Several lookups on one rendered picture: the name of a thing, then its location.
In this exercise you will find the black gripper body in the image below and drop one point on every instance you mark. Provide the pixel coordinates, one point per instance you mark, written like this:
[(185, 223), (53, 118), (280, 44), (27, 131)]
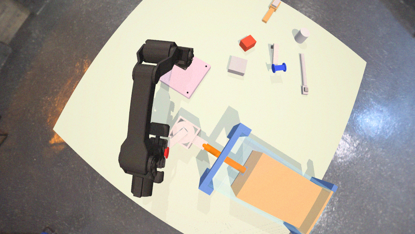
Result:
[(159, 129)]

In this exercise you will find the grey cylinder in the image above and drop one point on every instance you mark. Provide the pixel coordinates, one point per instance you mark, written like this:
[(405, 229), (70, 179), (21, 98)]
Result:
[(302, 35)]

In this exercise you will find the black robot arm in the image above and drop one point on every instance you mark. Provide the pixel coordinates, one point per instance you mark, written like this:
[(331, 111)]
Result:
[(138, 156)]

